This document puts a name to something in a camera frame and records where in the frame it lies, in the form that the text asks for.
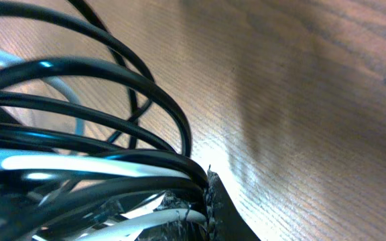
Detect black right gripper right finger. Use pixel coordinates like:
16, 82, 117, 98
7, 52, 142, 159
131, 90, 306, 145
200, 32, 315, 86
206, 168, 260, 241

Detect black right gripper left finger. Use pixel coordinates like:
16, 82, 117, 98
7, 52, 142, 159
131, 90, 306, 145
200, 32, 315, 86
92, 190, 210, 241

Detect black USB cable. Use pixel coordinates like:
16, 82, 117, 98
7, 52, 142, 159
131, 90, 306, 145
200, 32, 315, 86
0, 0, 210, 241

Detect white USB cable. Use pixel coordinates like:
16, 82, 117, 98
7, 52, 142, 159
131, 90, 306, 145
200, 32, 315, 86
0, 43, 207, 241

